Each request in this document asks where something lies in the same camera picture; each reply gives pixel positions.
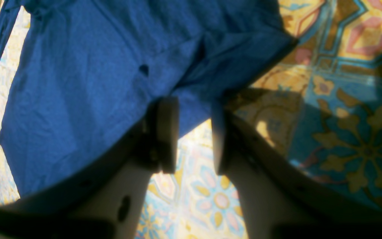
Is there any blue long-sleeve shirt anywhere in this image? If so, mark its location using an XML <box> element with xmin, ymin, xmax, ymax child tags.
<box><xmin>0</xmin><ymin>0</ymin><xmax>295</xmax><ymax>196</ymax></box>

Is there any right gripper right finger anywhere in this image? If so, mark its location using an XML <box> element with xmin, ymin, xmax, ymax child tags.
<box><xmin>211</xmin><ymin>101</ymin><xmax>382</xmax><ymax>239</ymax></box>

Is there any patterned tile tablecloth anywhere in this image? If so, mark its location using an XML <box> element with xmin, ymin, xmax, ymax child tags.
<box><xmin>0</xmin><ymin>0</ymin><xmax>382</xmax><ymax>239</ymax></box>

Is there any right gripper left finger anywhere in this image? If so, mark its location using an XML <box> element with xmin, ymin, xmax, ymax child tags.
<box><xmin>0</xmin><ymin>97</ymin><xmax>179</xmax><ymax>239</ymax></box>

